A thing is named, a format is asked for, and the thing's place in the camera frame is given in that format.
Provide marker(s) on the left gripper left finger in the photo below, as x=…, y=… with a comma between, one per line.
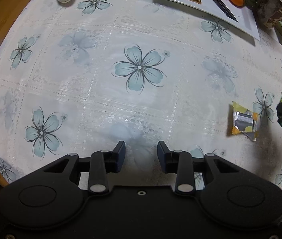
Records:
x=103, y=162

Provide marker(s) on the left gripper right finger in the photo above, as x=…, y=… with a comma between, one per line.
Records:
x=178, y=162

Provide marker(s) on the silver yellow foil packet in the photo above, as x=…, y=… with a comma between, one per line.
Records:
x=244, y=121

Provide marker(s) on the white floral tablecloth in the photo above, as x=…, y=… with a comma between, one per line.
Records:
x=80, y=77

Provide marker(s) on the patterned paper box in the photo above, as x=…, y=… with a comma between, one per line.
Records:
x=269, y=12

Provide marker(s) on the white rectangular plate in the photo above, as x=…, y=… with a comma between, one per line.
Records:
x=245, y=18

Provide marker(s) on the black handled knife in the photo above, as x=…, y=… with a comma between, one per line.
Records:
x=225, y=9

